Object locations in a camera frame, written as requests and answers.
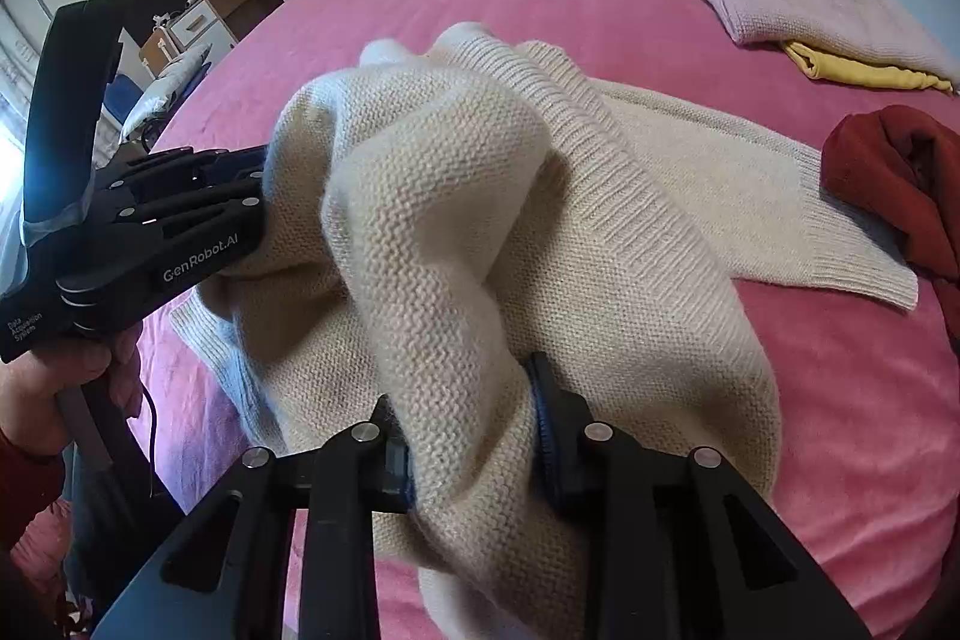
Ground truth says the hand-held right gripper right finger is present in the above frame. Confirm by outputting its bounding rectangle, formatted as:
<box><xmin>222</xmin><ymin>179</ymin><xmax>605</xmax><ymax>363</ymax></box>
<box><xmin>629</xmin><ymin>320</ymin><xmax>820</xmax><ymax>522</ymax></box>
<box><xmin>523</xmin><ymin>353</ymin><xmax>871</xmax><ymax>640</ymax></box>

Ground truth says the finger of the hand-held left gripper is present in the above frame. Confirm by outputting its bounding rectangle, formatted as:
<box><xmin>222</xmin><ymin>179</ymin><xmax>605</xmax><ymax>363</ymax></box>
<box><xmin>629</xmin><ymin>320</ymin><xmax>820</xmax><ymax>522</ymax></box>
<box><xmin>111</xmin><ymin>187</ymin><xmax>266</xmax><ymax>245</ymax></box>
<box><xmin>97</xmin><ymin>143</ymin><xmax>272</xmax><ymax>196</ymax></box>

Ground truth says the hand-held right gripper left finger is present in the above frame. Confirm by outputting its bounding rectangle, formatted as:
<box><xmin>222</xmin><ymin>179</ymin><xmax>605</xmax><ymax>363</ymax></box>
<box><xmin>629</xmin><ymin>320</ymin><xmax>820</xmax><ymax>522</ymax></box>
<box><xmin>92</xmin><ymin>395</ymin><xmax>419</xmax><ymax>640</ymax></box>

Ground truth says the cream knit sweater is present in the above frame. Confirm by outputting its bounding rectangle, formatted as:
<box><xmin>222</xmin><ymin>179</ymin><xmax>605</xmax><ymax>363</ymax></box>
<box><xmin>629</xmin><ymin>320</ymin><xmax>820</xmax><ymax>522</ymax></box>
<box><xmin>171</xmin><ymin>21</ymin><xmax>920</xmax><ymax>640</ymax></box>

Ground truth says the person's left forearm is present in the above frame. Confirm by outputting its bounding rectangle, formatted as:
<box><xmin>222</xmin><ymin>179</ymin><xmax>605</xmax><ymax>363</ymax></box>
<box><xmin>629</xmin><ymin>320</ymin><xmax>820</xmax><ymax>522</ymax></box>
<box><xmin>0</xmin><ymin>430</ymin><xmax>70</xmax><ymax>540</ymax></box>

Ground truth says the person's left hand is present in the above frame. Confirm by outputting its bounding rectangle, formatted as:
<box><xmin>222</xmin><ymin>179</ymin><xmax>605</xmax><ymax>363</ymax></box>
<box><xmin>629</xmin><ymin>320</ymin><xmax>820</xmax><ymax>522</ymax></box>
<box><xmin>0</xmin><ymin>342</ymin><xmax>145</xmax><ymax>457</ymax></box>

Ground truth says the blue chair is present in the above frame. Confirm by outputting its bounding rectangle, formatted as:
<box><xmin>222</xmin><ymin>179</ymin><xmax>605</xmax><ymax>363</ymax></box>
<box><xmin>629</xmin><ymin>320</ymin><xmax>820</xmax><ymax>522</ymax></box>
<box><xmin>101</xmin><ymin>62</ymin><xmax>211</xmax><ymax>127</ymax></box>

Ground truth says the white pillow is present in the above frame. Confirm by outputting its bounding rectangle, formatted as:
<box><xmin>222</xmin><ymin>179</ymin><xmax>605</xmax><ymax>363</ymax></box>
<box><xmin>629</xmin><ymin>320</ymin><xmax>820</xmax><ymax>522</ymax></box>
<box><xmin>120</xmin><ymin>44</ymin><xmax>215</xmax><ymax>142</ymax></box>

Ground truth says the white drawer unit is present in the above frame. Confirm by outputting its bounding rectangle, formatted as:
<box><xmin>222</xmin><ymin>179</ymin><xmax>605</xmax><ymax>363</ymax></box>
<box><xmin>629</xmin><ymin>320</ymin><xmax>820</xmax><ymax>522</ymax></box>
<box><xmin>169</xmin><ymin>0</ymin><xmax>226</xmax><ymax>52</ymax></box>

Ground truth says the dark red garment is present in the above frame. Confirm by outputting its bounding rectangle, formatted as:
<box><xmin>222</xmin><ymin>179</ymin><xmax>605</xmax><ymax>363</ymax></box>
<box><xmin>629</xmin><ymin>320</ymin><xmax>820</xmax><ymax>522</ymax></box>
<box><xmin>820</xmin><ymin>105</ymin><xmax>960</xmax><ymax>341</ymax></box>

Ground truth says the yellow garment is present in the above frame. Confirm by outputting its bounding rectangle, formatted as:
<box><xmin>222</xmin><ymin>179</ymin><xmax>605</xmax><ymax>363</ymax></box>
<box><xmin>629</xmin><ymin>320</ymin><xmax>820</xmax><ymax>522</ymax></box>
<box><xmin>658</xmin><ymin>0</ymin><xmax>955</xmax><ymax>95</ymax></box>

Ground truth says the black cable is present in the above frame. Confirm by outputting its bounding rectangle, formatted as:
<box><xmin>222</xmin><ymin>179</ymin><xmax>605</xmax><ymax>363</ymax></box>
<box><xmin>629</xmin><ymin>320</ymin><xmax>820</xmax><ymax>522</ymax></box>
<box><xmin>141</xmin><ymin>385</ymin><xmax>162</xmax><ymax>500</ymax></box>

